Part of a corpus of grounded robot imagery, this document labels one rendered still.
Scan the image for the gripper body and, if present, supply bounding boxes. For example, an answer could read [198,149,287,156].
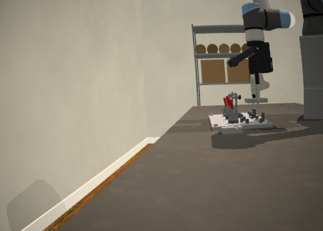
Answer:
[247,41,273,74]

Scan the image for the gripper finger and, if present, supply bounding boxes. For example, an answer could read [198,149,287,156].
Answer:
[249,72,256,98]
[253,63,269,102]

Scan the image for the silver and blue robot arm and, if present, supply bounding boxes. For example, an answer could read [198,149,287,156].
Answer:
[228,0,323,67]

